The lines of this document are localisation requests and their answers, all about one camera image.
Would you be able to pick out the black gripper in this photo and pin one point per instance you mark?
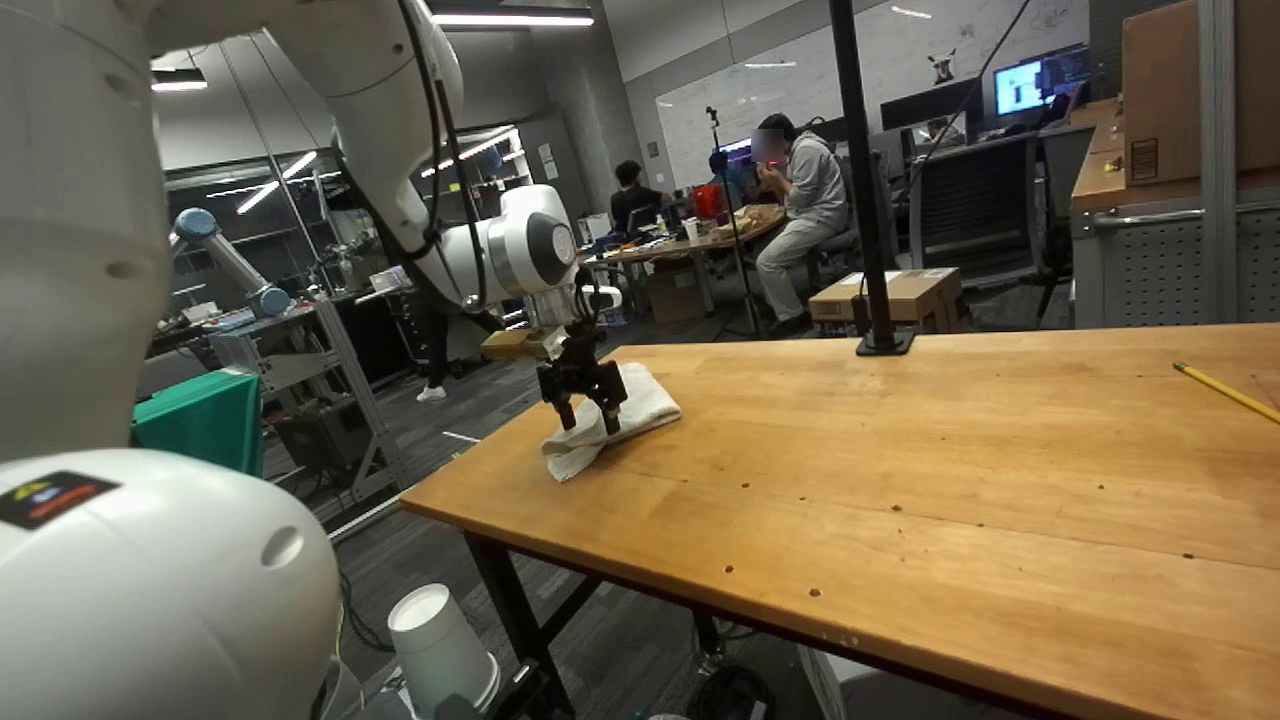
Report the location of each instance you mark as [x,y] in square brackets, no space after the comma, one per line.
[582,360]

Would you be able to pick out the white cloth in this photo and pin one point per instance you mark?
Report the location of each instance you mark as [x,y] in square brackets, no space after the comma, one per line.
[647,401]

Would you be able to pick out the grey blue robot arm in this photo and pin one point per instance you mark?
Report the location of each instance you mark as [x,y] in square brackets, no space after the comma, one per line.
[233,264]

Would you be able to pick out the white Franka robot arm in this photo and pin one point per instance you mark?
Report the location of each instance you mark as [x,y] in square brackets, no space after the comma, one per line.
[135,584]

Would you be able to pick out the green cloth cover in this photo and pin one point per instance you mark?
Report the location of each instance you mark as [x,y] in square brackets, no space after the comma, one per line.
[200,421]

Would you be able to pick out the seated person in black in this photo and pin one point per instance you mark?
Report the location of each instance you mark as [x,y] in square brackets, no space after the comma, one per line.
[638,203]

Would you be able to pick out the round wooden table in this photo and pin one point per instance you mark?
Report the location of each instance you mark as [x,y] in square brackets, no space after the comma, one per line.
[732,224]

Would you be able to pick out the red bag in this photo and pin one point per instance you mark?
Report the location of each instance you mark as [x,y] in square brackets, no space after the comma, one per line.
[711,203]

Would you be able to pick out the grey metal shelf rack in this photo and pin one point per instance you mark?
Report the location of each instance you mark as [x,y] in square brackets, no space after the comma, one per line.
[335,385]

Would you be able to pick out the white paper cup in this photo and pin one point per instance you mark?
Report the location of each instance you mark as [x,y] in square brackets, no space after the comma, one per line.
[434,645]

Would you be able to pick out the seated person in grey shirt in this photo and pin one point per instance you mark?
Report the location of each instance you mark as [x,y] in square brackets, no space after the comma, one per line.
[812,186]

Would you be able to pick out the cardboard box on stool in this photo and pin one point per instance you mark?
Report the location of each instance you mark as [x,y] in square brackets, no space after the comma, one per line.
[921,295]

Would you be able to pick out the short ceiling light strip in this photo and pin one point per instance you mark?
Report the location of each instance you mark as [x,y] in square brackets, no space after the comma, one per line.
[512,20]

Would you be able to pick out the long ceiling light strip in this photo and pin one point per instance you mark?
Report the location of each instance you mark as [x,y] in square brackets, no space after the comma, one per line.
[183,87]

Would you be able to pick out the computer monitor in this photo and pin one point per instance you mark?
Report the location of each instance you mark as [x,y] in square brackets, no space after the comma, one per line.
[1024,87]

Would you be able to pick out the workbench with drawers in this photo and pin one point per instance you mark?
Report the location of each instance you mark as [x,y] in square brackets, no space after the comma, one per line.
[1162,264]

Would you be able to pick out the yellow pencil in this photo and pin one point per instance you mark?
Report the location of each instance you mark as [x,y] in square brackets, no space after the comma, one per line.
[1224,390]

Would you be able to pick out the large cardboard box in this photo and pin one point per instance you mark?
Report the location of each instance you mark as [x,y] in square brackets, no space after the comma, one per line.
[1175,94]

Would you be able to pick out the wooden green wrist camera block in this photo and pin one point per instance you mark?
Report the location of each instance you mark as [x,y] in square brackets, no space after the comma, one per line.
[512,345]

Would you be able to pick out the black table leg frame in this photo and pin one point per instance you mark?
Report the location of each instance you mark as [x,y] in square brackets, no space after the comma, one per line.
[512,613]

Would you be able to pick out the black camera stand pole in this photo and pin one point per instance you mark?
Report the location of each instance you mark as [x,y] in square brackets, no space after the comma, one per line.
[867,203]

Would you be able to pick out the grey metal post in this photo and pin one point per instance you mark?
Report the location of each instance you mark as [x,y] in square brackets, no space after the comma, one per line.
[1219,160]

